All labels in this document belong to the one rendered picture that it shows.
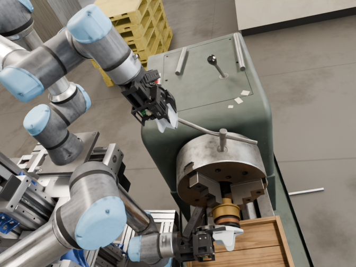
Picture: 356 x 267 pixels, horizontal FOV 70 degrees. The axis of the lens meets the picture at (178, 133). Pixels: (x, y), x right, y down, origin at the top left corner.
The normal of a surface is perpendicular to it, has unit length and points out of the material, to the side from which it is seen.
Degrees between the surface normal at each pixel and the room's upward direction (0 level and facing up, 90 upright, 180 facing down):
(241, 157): 33
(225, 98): 0
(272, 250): 0
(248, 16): 90
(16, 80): 58
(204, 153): 10
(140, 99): 77
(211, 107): 0
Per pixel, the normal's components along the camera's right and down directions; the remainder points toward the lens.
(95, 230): 0.52, 0.50
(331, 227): -0.28, -0.66
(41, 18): -0.11, 0.74
